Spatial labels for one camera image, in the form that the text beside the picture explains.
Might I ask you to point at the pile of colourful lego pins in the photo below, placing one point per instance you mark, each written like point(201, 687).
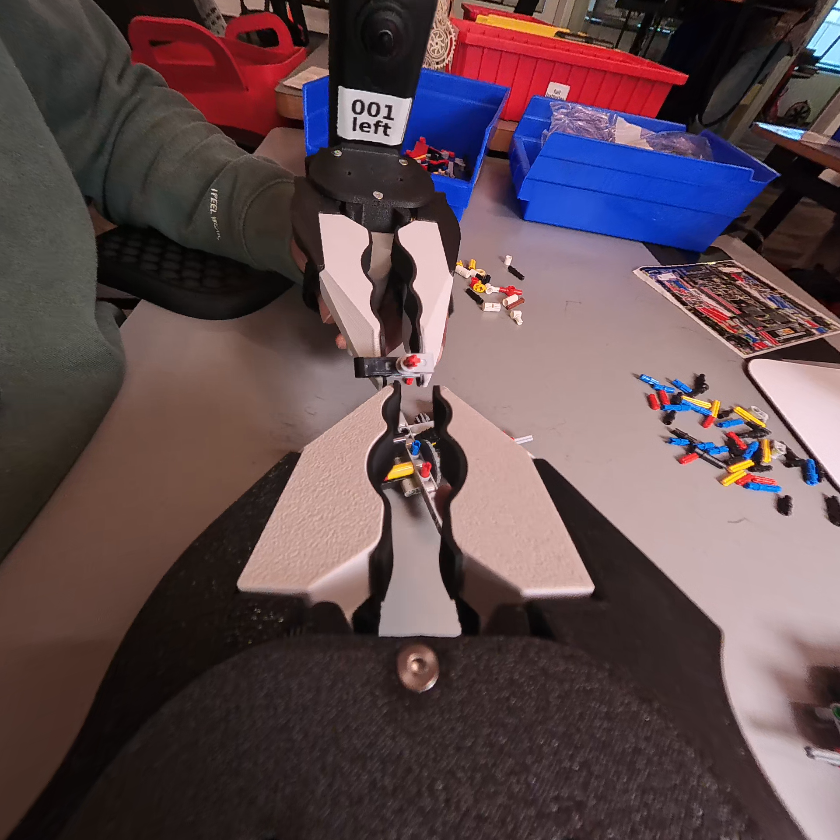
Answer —
point(728, 439)

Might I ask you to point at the brown wooden table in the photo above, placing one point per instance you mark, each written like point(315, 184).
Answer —
point(800, 148)

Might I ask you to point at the blue parts bin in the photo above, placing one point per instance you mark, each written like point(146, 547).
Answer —
point(459, 111)

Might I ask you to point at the pile of small lego pieces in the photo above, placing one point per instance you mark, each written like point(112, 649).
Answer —
point(489, 289)

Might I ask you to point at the stacked blue storage bins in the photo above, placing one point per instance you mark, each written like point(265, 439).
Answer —
point(643, 197)

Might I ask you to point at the red storage bin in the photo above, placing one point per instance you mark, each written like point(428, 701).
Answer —
point(558, 72)

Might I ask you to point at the red plastic basket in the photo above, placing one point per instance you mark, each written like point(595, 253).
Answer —
point(262, 29)
point(210, 79)

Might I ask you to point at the lego instruction booklet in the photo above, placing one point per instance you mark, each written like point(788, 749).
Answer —
point(735, 305)

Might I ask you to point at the bundle of clear plastic bags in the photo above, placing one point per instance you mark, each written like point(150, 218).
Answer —
point(617, 128)

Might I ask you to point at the person's right hand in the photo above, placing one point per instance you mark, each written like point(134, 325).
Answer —
point(444, 500)

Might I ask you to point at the black red lego chassis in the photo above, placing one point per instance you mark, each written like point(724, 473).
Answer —
point(820, 722)

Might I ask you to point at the heap of mixed lego parts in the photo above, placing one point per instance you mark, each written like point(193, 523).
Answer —
point(436, 157)

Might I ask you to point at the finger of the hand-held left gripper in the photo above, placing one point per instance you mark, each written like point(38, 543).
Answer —
point(341, 275)
point(433, 275)

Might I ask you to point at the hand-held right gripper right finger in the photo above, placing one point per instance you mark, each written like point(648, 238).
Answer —
point(512, 518)

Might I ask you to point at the white desk lamp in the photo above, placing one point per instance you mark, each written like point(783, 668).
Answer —
point(807, 407)

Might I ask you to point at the black mesh chair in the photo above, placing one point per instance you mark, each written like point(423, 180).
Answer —
point(190, 275)

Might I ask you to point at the grey lego gearbox assembly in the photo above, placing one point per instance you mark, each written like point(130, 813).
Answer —
point(410, 469)

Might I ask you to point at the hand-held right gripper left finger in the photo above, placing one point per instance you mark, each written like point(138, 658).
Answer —
point(321, 518)

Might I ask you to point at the person's left hand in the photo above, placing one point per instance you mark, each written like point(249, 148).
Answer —
point(298, 256)

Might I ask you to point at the person's left forearm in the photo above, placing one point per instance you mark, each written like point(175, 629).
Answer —
point(197, 184)

